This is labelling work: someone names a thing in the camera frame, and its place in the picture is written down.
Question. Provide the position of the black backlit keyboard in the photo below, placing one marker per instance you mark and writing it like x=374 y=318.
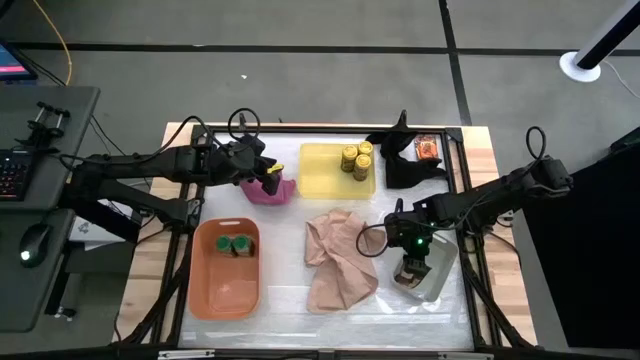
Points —
x=12 y=175

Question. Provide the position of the yellow-lid spice jar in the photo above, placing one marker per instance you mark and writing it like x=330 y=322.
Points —
x=362 y=165
x=276 y=169
x=349 y=156
x=366 y=147

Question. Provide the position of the black computer mouse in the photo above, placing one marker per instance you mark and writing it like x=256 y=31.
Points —
x=35 y=242

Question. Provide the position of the white plastic bin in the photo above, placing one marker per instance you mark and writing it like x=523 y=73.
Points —
x=442 y=265

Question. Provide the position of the grey desk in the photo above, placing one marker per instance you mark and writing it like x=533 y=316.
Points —
x=30 y=290

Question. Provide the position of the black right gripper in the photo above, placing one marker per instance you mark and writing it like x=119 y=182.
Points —
x=407 y=232

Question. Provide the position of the computer monitor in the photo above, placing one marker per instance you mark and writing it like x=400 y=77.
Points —
x=12 y=62

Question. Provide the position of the black desk clamp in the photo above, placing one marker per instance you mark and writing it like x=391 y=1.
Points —
x=47 y=122

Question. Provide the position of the silver frame bracket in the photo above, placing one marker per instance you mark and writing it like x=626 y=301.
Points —
x=465 y=356
x=185 y=354

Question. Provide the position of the yellow plastic tray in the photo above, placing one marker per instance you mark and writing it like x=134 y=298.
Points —
x=320 y=175

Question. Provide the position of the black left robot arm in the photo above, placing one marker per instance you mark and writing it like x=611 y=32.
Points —
x=150 y=162

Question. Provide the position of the white paper sheet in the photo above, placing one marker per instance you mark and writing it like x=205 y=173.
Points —
x=87 y=230

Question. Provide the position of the beige cloth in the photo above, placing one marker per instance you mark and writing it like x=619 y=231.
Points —
x=340 y=260

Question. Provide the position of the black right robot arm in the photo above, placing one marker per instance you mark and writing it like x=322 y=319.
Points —
x=500 y=192

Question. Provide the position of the green-lid spice jar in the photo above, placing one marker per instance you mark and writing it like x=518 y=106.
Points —
x=224 y=244
x=242 y=244

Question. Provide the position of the black side panel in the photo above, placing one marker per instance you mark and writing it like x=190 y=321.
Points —
x=585 y=260

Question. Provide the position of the brown spice packet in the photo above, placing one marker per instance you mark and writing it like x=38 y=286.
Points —
x=412 y=280

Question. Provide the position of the black cloth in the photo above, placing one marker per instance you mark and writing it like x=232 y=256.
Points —
x=405 y=170

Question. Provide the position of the pink bowl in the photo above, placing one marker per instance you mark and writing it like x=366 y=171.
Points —
x=260 y=196

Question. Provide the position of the black and white pole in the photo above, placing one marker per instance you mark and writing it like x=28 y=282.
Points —
x=607 y=35

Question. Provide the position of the white round pole base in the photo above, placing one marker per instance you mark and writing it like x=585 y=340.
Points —
x=570 y=70

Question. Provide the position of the orange plastic basket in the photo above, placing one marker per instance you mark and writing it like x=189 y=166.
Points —
x=225 y=290

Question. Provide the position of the orange spice packet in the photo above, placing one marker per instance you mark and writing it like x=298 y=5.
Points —
x=427 y=149

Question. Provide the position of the black metal table frame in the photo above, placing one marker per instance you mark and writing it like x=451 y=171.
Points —
x=350 y=129

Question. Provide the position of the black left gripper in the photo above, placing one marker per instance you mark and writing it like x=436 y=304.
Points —
x=240 y=157

